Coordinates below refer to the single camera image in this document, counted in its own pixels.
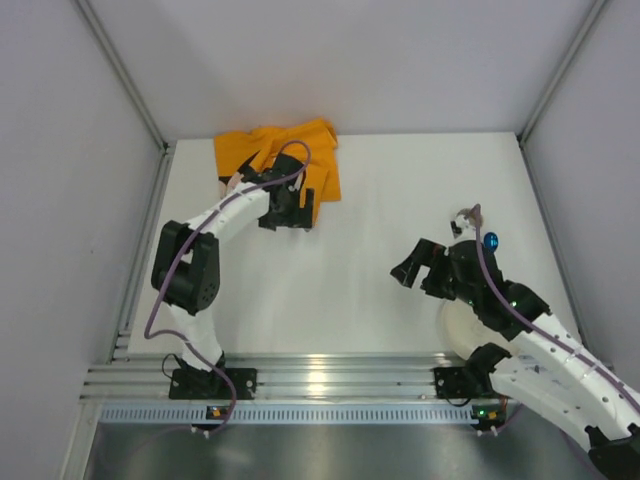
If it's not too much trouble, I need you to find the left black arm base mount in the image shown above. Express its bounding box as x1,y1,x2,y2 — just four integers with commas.
168,367,258,400

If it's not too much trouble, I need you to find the aluminium extrusion rail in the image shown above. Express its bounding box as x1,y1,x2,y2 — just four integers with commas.
80,353,462,403

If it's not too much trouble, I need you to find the blue metallic spoon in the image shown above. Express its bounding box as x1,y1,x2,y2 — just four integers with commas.
483,231,499,252

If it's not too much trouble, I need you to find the right corner aluminium post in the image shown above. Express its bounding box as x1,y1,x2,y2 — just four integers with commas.
517,0,614,146

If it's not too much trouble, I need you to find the small speckled grey cup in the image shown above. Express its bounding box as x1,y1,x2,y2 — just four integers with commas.
450,208,484,236

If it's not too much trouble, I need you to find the corner aluminium post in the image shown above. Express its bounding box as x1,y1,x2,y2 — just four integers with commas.
74,0,170,151
517,0,614,146

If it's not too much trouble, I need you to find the left corner aluminium post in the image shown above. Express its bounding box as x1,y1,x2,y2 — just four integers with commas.
74,0,170,151

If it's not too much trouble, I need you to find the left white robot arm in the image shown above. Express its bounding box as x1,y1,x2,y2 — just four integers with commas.
143,153,315,373

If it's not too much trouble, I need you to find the cream ceramic plate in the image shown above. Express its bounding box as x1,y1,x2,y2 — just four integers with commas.
437,300,489,360

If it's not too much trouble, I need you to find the slotted grey cable duct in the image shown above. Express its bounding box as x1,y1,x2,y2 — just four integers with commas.
99,403,506,426

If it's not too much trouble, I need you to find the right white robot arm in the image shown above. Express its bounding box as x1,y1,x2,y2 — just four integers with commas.
390,239,639,479

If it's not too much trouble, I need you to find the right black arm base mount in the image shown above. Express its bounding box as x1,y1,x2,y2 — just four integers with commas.
433,366,494,406

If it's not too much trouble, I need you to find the orange Mickey Mouse placemat cloth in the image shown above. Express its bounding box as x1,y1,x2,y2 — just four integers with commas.
214,118,342,227

